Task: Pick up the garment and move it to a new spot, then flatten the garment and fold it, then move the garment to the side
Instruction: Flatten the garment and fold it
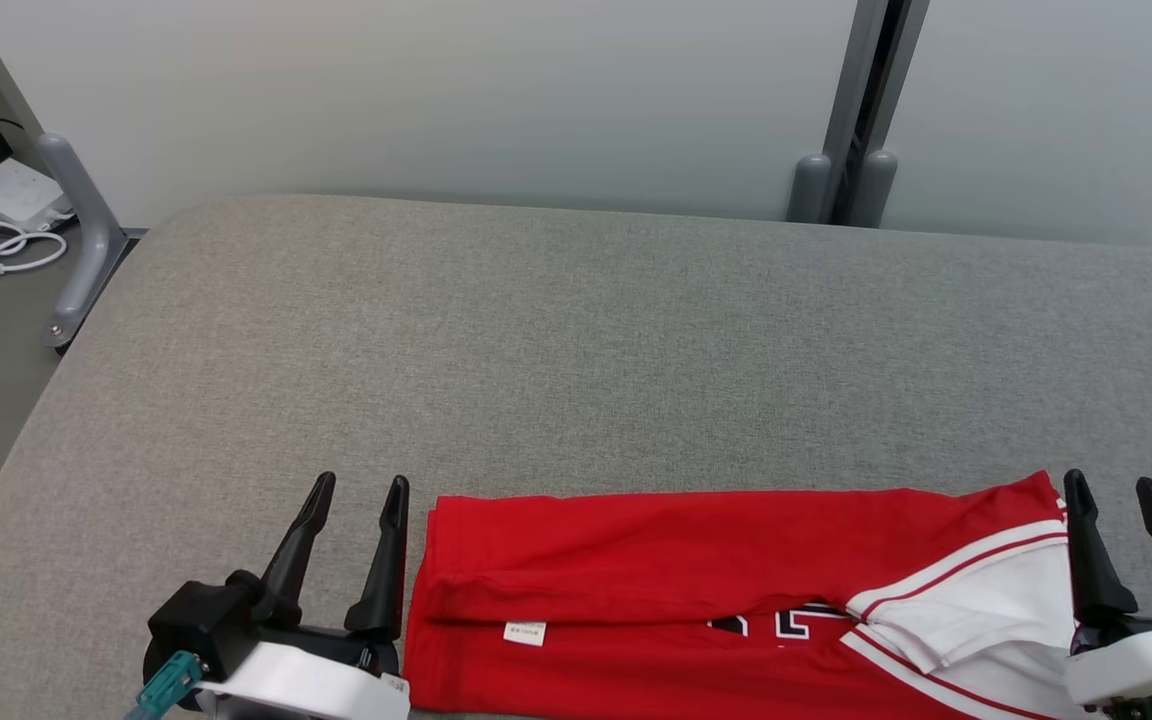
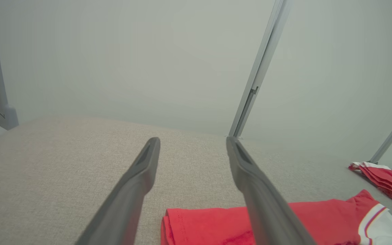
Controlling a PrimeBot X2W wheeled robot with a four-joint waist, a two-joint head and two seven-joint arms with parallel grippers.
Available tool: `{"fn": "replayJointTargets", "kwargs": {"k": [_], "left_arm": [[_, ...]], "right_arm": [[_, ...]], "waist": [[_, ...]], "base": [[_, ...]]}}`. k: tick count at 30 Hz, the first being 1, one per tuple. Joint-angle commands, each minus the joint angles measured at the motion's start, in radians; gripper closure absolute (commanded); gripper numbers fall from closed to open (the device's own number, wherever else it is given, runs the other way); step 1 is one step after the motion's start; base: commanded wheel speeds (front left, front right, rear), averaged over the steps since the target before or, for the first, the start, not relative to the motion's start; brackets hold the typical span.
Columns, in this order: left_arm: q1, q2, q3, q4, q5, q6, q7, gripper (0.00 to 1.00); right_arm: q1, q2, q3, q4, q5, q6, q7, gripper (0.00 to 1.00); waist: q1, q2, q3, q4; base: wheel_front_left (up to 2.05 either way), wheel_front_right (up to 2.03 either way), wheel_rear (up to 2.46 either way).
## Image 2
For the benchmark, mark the red garment with white band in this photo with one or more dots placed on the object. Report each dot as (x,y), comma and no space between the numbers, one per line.
(386,180)

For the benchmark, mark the red jersey with printed lettering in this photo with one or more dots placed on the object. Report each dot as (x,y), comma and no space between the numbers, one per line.
(209,224)

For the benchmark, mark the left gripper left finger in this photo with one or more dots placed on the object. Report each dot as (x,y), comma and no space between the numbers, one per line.
(128,204)

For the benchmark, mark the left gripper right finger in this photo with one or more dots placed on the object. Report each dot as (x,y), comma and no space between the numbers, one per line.
(267,211)

